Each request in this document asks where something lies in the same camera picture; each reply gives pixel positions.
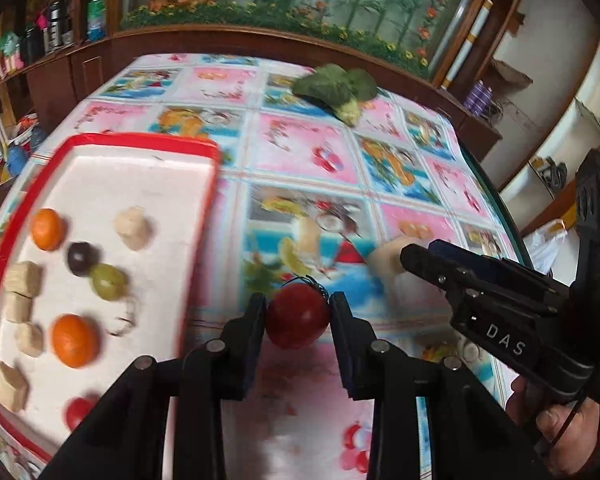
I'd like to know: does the black thermos bottle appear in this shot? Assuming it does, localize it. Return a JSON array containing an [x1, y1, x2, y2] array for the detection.
[[47, 0, 67, 51]]

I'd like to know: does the orange tangerine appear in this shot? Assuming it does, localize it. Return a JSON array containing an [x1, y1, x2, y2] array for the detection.
[[31, 208, 66, 252], [51, 313, 101, 368]]

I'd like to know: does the dark shelf clutter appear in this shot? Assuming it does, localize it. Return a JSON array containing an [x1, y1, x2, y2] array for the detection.
[[530, 157, 568, 193]]

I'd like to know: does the dark purple plum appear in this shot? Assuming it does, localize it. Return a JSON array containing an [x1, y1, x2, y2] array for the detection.
[[67, 241, 98, 277]]

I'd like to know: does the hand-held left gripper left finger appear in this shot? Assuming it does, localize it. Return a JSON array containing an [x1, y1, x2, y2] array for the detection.
[[40, 294, 268, 480]]

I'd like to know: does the red and white tray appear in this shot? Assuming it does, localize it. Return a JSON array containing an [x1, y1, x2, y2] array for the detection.
[[0, 132, 222, 463]]

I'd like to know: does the white plastic bag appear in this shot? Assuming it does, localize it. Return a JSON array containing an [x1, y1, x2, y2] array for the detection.
[[522, 220, 568, 276]]

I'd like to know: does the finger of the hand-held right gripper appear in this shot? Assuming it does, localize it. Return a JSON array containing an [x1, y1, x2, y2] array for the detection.
[[427, 239, 573, 293], [399, 243, 468, 306]]

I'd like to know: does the white and gold scroll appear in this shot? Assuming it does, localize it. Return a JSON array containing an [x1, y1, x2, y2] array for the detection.
[[442, 0, 496, 91]]

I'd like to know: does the printed fruit tablecloth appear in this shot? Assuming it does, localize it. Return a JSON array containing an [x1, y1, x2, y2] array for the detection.
[[0, 52, 526, 480]]

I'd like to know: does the purple pack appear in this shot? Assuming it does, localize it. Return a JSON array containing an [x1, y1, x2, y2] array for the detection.
[[464, 81, 493, 116]]

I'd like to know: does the green and pink box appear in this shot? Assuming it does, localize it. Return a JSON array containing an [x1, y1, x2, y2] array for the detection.
[[0, 32, 26, 76]]

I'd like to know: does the wooden cabinet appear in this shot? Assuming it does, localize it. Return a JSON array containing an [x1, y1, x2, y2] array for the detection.
[[0, 0, 503, 176]]

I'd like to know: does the green broccoli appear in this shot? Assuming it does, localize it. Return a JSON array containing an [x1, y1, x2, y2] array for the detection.
[[292, 64, 379, 127]]

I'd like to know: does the white shelf unit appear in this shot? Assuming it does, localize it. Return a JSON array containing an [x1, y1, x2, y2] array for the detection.
[[500, 35, 600, 231]]

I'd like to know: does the green plum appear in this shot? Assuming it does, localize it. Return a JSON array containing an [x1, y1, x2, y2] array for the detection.
[[90, 263, 129, 302]]

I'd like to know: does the beige cracker block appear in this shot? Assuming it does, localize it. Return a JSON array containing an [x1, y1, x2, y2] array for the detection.
[[5, 261, 45, 297]]

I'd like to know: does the person's right hand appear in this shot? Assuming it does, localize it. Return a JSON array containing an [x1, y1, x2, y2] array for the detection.
[[506, 374, 600, 477]]

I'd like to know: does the red tomato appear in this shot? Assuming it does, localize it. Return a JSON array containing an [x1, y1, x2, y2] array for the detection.
[[65, 396, 101, 431], [265, 276, 332, 350]]

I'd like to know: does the cardboard box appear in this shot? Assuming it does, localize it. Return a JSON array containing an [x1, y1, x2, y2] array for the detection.
[[490, 57, 533, 88]]

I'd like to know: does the red and white bag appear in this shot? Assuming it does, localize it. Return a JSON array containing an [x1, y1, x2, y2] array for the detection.
[[10, 115, 41, 143]]

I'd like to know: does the blue container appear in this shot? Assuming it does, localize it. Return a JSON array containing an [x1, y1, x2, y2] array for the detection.
[[6, 145, 31, 176]]

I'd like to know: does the dark bottle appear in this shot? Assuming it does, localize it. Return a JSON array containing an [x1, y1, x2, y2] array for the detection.
[[22, 25, 46, 63]]

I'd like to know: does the green spray can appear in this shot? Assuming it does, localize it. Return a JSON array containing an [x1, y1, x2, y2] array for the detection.
[[86, 0, 107, 42]]

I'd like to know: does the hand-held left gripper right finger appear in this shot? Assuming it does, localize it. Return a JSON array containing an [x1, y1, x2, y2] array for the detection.
[[329, 291, 551, 480]]

